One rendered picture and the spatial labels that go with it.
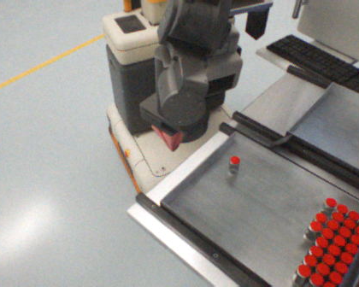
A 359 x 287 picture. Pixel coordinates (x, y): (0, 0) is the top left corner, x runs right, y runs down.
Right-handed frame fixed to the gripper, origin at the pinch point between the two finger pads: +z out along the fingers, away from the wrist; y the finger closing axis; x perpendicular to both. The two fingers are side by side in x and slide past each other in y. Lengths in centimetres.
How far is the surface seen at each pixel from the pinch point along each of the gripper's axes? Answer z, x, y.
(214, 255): 12.5, -6.7, 15.4
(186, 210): 14.1, -1.8, 5.0
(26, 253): 102, -24, -70
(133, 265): 102, 5, -29
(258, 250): 14.1, 0.3, 20.7
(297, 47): 19, 80, -11
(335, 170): 12.3, 26.6, 23.7
